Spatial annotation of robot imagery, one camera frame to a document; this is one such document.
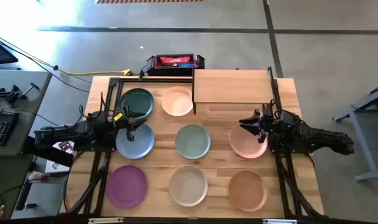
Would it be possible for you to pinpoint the grey metal stand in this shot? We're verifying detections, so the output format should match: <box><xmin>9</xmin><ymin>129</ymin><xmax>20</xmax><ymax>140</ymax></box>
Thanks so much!
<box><xmin>331</xmin><ymin>81</ymin><xmax>378</xmax><ymax>182</ymax></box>

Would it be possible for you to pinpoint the thin black floor cable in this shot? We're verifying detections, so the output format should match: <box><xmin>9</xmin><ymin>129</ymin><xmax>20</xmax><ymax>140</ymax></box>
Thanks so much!
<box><xmin>0</xmin><ymin>32</ymin><xmax>91</xmax><ymax>93</ymax></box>

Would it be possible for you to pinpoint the white red power adapter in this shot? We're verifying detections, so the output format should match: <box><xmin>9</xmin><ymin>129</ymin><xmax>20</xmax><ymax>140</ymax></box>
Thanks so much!
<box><xmin>27</xmin><ymin>170</ymin><xmax>49</xmax><ymax>184</ymax></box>

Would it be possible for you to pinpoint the silver metal bracket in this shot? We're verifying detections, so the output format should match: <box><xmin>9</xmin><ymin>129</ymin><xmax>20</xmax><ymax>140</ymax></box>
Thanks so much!
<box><xmin>88</xmin><ymin>217</ymin><xmax>124</xmax><ymax>224</ymax></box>
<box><xmin>262</xmin><ymin>218</ymin><xmax>298</xmax><ymax>224</ymax></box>

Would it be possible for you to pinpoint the peach plate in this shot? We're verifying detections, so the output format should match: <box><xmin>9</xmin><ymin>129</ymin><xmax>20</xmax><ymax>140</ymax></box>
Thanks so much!
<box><xmin>160</xmin><ymin>86</ymin><xmax>194</xmax><ymax>117</ymax></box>

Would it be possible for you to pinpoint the sage green plate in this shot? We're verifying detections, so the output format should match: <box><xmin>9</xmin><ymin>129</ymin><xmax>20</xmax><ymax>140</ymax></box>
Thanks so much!
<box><xmin>174</xmin><ymin>124</ymin><xmax>211</xmax><ymax>160</ymax></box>

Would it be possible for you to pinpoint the purple plate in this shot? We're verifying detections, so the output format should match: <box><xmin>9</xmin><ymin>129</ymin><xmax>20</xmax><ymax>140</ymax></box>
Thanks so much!
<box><xmin>105</xmin><ymin>164</ymin><xmax>149</xmax><ymax>209</ymax></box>

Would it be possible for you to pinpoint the blue plate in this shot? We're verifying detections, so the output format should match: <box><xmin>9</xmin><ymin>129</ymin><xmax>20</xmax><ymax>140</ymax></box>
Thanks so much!
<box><xmin>115</xmin><ymin>123</ymin><xmax>155</xmax><ymax>160</ymax></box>

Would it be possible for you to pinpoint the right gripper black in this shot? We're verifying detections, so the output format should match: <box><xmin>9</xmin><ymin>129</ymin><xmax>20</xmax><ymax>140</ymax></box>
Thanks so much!
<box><xmin>239</xmin><ymin>108</ymin><xmax>284</xmax><ymax>144</ymax></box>

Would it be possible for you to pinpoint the grey desk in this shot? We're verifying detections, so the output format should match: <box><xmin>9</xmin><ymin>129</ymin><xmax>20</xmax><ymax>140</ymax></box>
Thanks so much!
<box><xmin>0</xmin><ymin>68</ymin><xmax>53</xmax><ymax>218</ymax></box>

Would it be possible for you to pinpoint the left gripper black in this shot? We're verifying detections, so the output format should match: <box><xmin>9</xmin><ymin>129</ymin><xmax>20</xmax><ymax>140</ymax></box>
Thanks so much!
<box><xmin>111</xmin><ymin>101</ymin><xmax>148</xmax><ymax>142</ymax></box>

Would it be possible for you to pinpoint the black keyboard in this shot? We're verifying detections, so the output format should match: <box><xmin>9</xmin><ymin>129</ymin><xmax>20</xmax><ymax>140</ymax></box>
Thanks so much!
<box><xmin>0</xmin><ymin>109</ymin><xmax>21</xmax><ymax>146</ymax></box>

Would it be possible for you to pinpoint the black flat panel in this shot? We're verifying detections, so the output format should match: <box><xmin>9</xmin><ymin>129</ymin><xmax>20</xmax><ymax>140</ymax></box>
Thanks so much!
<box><xmin>21</xmin><ymin>136</ymin><xmax>75</xmax><ymax>167</ymax></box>

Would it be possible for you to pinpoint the yellow extension cable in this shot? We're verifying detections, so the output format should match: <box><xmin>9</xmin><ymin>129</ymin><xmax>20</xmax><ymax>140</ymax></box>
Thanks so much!
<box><xmin>57</xmin><ymin>68</ymin><xmax>133</xmax><ymax>77</ymax></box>

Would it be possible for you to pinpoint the beige plate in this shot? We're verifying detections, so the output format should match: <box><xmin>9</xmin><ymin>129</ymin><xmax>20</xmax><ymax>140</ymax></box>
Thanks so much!
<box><xmin>168</xmin><ymin>165</ymin><xmax>209</xmax><ymax>207</ymax></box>

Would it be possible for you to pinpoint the dark green plate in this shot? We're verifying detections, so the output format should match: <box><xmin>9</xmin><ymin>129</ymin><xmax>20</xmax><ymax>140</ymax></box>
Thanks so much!
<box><xmin>118</xmin><ymin>87</ymin><xmax>155</xmax><ymax>121</ymax></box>

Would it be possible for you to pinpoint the wooden shelf with black legs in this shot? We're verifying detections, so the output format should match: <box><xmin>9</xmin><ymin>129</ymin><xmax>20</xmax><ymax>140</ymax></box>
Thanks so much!
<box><xmin>191</xmin><ymin>67</ymin><xmax>282</xmax><ymax>115</ymax></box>

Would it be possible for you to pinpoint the black desk clamp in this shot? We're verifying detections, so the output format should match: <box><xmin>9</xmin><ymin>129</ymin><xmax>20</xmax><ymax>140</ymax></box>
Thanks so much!
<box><xmin>0</xmin><ymin>82</ymin><xmax>40</xmax><ymax>105</ymax></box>

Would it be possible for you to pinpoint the white box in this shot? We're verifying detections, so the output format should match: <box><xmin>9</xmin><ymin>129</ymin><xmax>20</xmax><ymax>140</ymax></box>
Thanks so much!
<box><xmin>45</xmin><ymin>155</ymin><xmax>71</xmax><ymax>174</ymax></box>

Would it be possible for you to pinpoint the terracotta brown plate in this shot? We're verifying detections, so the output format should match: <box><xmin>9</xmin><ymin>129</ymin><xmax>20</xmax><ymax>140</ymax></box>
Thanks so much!
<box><xmin>228</xmin><ymin>170</ymin><xmax>269</xmax><ymax>213</ymax></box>

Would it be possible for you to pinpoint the red black power station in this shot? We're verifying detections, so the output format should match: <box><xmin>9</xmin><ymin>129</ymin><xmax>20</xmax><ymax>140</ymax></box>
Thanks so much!
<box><xmin>145</xmin><ymin>54</ymin><xmax>206</xmax><ymax>77</ymax></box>

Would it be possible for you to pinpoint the black aluminium table frame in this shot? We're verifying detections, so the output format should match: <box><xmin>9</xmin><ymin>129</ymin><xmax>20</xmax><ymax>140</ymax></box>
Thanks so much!
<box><xmin>58</xmin><ymin>76</ymin><xmax>327</xmax><ymax>224</ymax></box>

